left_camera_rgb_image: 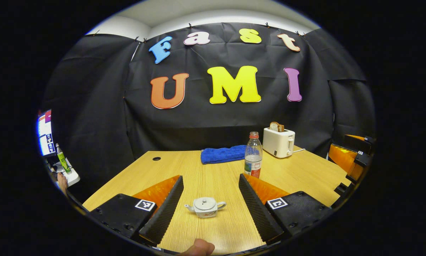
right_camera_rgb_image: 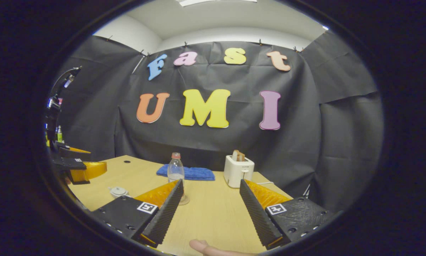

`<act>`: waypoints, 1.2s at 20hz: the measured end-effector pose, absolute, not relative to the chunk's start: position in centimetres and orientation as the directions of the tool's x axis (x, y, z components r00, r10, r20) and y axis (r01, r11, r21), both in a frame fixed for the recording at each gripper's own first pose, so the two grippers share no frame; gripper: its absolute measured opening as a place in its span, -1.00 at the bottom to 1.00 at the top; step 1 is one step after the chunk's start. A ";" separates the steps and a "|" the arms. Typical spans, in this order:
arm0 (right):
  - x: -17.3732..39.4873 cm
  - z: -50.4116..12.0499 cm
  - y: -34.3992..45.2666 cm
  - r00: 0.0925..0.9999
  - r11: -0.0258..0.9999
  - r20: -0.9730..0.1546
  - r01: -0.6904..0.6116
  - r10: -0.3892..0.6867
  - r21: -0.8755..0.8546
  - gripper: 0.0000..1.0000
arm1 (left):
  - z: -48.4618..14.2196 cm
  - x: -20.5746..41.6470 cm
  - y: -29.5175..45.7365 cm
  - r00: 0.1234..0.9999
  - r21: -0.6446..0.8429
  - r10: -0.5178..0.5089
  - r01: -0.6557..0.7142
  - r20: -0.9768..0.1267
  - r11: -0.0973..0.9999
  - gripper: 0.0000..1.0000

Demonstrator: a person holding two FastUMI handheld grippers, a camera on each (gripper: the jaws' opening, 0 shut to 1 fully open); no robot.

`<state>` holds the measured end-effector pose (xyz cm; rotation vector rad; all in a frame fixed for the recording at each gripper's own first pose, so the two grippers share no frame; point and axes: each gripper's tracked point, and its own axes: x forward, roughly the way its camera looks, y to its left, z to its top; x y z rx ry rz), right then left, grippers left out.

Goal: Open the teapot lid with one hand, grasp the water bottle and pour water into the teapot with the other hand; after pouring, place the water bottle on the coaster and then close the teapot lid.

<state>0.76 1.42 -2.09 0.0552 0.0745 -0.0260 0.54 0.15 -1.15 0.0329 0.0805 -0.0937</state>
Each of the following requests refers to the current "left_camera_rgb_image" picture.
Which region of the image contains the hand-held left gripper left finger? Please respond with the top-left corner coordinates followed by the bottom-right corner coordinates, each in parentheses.
top-left (88, 175), bottom-right (184, 246)

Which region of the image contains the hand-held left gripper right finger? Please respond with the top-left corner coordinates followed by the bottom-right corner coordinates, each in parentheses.
top-left (238, 174), bottom-right (333, 245)

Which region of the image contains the white floral teacup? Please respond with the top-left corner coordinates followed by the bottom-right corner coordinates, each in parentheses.
top-left (184, 197), bottom-right (227, 218)

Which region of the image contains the white teacup lid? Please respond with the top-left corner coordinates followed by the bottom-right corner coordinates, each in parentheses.
top-left (193, 197), bottom-right (217, 210)

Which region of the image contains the clear plastic water bottle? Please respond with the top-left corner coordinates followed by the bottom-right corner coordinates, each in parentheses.
top-left (244, 132), bottom-right (263, 178)

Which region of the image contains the green bottle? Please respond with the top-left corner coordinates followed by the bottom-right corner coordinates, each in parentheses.
top-left (55, 143), bottom-right (71, 174)

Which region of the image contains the white toaster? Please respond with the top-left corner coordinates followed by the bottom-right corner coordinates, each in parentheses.
top-left (263, 127), bottom-right (296, 159)

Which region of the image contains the blue towel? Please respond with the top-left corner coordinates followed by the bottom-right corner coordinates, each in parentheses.
top-left (201, 145), bottom-right (247, 165)

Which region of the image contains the white side table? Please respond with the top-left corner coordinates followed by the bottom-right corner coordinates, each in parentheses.
top-left (53, 158), bottom-right (81, 187)

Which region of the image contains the black backdrop cloth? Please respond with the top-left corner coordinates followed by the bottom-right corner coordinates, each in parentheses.
top-left (42, 22), bottom-right (376, 203)

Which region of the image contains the computer monitor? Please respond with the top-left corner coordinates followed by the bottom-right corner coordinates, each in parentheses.
top-left (38, 110), bottom-right (53, 157)

